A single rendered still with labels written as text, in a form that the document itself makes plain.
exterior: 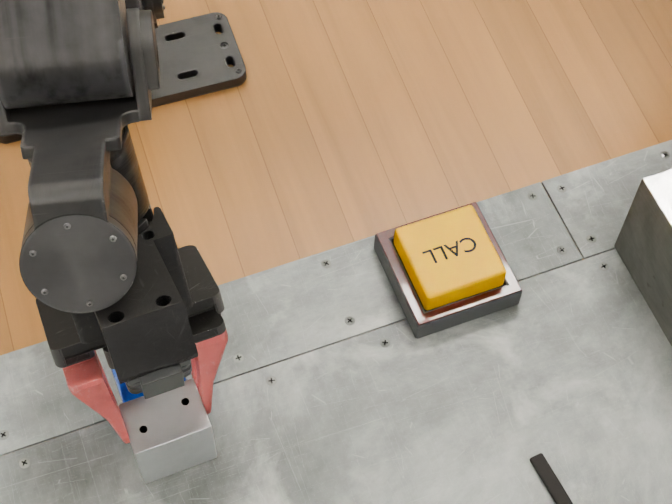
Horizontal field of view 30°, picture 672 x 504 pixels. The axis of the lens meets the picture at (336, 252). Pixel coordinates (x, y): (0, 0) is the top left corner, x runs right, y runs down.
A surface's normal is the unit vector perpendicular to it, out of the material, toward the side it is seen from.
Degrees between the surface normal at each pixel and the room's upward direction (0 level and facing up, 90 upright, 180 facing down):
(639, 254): 90
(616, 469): 0
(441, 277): 0
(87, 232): 62
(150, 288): 29
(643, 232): 90
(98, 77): 73
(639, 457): 0
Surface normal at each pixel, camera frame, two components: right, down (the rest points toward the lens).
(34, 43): 0.10, 0.15
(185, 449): 0.37, 0.81
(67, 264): 0.13, 0.51
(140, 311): -0.17, -0.83
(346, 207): 0.02, -0.50
